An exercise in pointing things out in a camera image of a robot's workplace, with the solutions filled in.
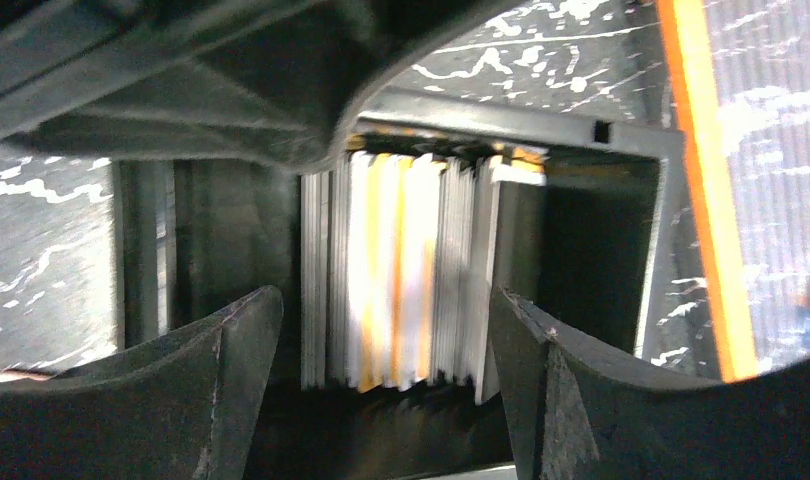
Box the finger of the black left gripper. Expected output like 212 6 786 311
0 1 513 173

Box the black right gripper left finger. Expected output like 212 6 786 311
0 286 283 479

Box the orange wooden shelf rack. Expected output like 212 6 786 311
656 1 810 381

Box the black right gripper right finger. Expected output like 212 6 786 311
489 288 810 479

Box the black card dispenser box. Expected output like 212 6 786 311
113 88 684 479

